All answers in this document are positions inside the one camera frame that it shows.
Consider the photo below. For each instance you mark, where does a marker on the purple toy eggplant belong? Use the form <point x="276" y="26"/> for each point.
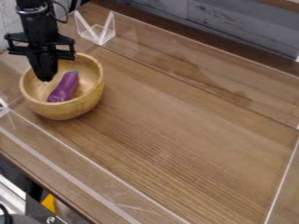
<point x="63" y="92"/>

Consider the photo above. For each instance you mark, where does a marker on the clear acrylic corner bracket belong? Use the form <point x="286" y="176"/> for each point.
<point x="99" y="34"/>

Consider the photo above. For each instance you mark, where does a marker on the yellow sticker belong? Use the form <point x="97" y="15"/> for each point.
<point x="49" y="203"/>

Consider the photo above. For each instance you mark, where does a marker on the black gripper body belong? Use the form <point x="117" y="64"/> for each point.
<point x="40" y="35"/>

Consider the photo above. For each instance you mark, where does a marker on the brown wooden bowl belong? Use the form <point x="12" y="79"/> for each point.
<point x="87" y="93"/>

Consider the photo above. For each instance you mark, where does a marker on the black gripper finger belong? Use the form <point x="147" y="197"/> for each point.
<point x="44" y="65"/>

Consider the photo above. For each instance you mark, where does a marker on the black metal equipment base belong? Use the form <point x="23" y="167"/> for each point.
<point x="36" y="211"/>

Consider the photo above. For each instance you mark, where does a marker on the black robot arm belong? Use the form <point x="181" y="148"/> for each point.
<point x="40" y="6"/>

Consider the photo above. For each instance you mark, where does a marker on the clear acrylic table barrier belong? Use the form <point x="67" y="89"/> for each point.
<point x="191" y="142"/>

